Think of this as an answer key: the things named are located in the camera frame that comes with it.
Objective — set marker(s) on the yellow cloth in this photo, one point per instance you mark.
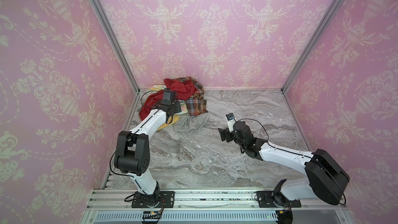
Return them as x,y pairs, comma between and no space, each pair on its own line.
171,121

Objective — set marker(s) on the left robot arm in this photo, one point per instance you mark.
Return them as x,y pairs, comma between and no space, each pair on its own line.
132,154

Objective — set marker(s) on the left corner aluminium post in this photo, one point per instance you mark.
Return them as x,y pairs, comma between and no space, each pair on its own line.
109,32

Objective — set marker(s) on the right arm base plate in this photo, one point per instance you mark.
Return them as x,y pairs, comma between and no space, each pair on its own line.
268,199

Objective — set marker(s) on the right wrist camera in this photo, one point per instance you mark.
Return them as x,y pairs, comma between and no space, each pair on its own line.
230,121

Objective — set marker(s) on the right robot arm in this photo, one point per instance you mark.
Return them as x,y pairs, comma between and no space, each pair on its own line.
323,177

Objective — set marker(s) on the aluminium mounting rail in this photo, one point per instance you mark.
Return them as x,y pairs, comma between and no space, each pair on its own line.
211,206

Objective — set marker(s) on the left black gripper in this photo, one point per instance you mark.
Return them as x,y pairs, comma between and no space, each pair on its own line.
178,108

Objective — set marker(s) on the grey cloth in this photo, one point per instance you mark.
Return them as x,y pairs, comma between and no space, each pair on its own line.
188,124

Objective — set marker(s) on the plaid cloth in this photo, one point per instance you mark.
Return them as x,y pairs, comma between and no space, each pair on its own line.
196,104

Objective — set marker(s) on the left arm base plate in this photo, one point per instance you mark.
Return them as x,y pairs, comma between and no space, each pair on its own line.
162,199

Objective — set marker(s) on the right corner aluminium post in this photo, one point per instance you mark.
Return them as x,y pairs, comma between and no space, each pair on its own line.
328,16

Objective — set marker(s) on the corner aluminium post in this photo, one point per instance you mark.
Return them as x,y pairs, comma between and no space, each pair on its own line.
328,16
109,32

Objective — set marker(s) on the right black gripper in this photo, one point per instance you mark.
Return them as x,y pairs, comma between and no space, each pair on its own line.
225,135

